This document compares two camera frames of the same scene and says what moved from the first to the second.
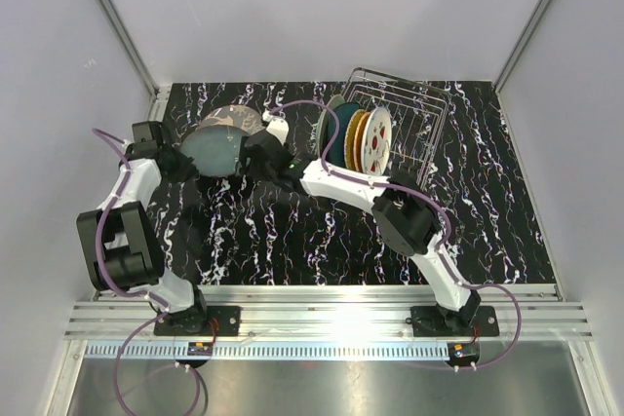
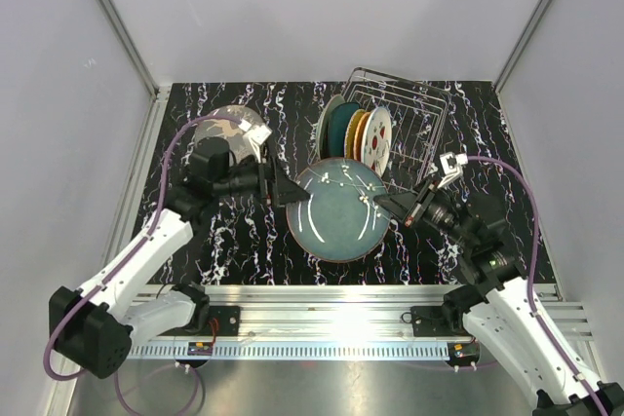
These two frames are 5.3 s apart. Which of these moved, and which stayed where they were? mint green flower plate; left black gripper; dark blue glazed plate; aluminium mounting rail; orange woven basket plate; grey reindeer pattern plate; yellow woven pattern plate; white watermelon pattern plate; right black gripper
Moved: right black gripper; left black gripper; dark blue glazed plate
Stayed: white watermelon pattern plate; orange woven basket plate; yellow woven pattern plate; grey reindeer pattern plate; aluminium mounting rail; mint green flower plate
